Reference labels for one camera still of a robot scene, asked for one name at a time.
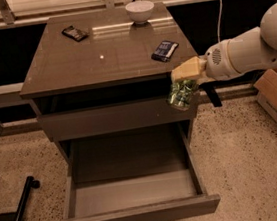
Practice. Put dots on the closed grey top drawer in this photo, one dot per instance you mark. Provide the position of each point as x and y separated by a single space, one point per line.
108 119

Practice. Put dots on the black metal stand leg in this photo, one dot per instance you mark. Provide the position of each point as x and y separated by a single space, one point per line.
30 183

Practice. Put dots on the black snack packet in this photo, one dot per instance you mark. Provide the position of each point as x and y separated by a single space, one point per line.
75 33

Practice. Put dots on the green soda can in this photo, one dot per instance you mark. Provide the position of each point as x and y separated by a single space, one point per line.
181 94

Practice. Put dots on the blue chip bag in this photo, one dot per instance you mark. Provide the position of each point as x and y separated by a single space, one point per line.
164 51

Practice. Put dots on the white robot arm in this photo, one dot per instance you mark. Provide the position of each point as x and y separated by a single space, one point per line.
253 50

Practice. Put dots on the open grey middle drawer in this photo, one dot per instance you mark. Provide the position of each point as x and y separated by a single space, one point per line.
146 174

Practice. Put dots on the white ceramic bowl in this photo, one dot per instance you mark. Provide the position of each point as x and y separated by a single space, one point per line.
139 11

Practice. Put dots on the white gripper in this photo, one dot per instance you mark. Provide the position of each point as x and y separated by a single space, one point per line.
215 62

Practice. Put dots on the grey drawer cabinet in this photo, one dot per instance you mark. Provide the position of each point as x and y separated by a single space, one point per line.
113 65

